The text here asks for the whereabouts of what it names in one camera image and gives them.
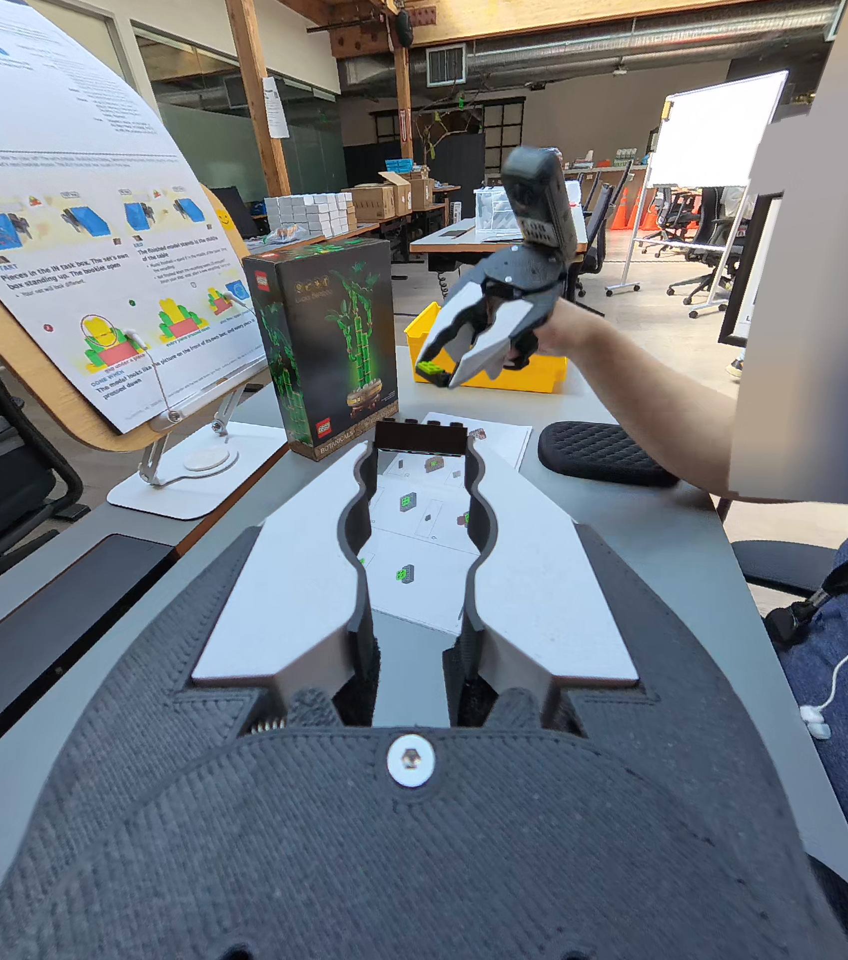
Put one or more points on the yellow plastic bin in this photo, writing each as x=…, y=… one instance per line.
x=529, y=371

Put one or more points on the grey desk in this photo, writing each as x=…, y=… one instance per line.
x=618, y=540

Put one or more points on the person's right forearm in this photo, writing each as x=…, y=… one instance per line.
x=663, y=405

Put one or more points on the white building booklet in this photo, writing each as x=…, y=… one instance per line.
x=424, y=540

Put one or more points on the person's right hand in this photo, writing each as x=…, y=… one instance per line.
x=574, y=330

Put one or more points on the black bamboo toy set box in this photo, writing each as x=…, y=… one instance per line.
x=319, y=337

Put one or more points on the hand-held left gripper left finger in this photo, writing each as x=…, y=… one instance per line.
x=296, y=585

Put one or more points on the wooden book stand board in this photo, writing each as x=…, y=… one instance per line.
x=19, y=345

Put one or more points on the black flat tablet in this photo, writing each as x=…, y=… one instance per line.
x=56, y=630

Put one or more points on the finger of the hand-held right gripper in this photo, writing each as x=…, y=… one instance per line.
x=457, y=319
x=499, y=341

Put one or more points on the black framed monitor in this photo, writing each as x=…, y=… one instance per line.
x=750, y=270

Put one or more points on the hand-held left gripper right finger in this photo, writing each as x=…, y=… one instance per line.
x=544, y=592

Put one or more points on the large printed instruction sheet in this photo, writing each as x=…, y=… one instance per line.
x=56, y=150

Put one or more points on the clear plastic box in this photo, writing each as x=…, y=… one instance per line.
x=495, y=214

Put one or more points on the wooden pillar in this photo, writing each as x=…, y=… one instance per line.
x=259, y=97

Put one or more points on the white metal stand base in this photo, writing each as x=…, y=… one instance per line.
x=199, y=465

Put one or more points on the stack of white boxes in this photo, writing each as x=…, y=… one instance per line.
x=307, y=214

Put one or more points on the black chair armrest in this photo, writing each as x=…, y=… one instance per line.
x=776, y=566

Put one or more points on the lime green toy brick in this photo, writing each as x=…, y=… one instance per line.
x=431, y=373

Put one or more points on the orange traffic cone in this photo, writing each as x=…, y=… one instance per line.
x=621, y=210

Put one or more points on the brown cardboard box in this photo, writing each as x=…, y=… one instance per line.
x=375, y=201

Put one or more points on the white air vent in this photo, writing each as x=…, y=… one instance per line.
x=446, y=66

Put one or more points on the white rolling whiteboard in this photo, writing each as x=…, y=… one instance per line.
x=716, y=127

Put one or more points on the wooden background desk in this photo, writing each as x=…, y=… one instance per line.
x=469, y=236

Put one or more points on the black toy brick plate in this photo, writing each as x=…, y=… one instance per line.
x=420, y=439

